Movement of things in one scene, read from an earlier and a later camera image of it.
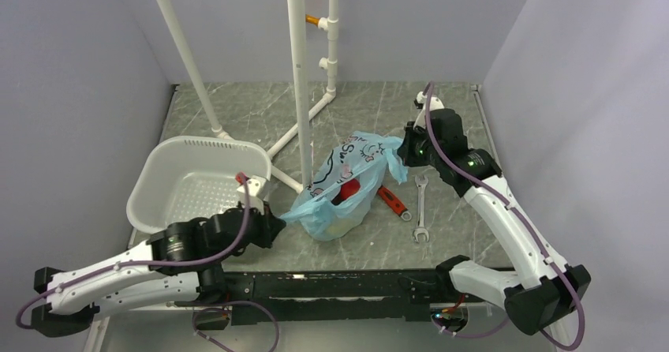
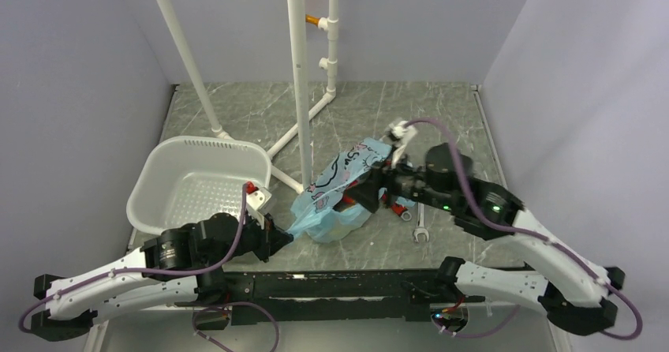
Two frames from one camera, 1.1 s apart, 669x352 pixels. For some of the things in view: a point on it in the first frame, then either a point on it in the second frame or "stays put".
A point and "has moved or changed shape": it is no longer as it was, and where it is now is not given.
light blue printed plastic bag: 360,155 has moved or changed shape
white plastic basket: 185,177 stays put
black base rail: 339,295 stays put
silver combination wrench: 421,183 stays put
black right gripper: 405,150 → 365,192
